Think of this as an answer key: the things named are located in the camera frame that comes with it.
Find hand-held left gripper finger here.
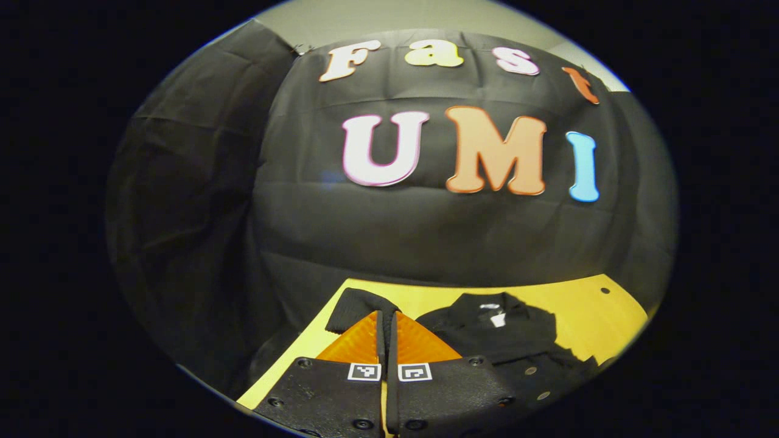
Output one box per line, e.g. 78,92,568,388
253,310,385,437
386,310,524,437

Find black buttoned cardigan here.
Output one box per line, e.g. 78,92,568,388
324,287,603,420

